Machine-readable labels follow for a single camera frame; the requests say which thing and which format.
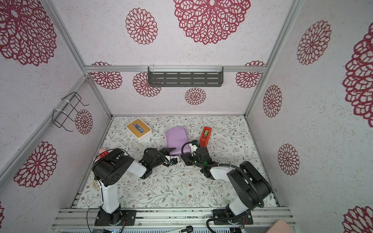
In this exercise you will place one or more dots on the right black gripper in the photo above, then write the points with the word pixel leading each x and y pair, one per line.
pixel 189 158

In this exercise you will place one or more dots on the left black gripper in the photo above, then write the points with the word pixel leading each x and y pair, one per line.
pixel 166 151

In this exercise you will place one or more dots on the pink wrapping paper sheet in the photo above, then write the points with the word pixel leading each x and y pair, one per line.
pixel 176 137

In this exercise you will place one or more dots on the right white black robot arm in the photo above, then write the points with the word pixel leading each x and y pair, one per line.
pixel 248 183

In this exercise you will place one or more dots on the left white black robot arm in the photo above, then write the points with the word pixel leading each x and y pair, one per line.
pixel 110 165

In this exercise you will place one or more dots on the white box with wooden lid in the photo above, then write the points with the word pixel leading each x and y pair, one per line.
pixel 136 134

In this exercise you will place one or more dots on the red tape dispenser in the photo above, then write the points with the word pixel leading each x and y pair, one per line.
pixel 205 136

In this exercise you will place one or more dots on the blue item on wooden lid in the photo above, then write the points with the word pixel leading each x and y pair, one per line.
pixel 138 128

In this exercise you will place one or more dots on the pink plush toy red dress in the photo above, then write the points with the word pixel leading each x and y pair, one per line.
pixel 102 153

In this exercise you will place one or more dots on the pink object bottom right corner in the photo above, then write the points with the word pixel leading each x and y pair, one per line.
pixel 280 226

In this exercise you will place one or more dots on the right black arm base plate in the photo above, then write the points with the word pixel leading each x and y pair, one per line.
pixel 224 217

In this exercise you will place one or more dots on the black knob handle front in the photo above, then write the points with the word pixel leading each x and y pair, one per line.
pixel 187 229

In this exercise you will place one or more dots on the grey slotted wall shelf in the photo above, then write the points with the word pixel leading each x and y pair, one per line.
pixel 187 77

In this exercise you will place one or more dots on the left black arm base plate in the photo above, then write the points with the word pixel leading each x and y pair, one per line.
pixel 117 218

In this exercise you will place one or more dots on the black wire wall rack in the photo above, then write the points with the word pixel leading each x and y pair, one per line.
pixel 61 115

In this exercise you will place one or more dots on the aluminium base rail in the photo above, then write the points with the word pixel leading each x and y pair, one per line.
pixel 170 217

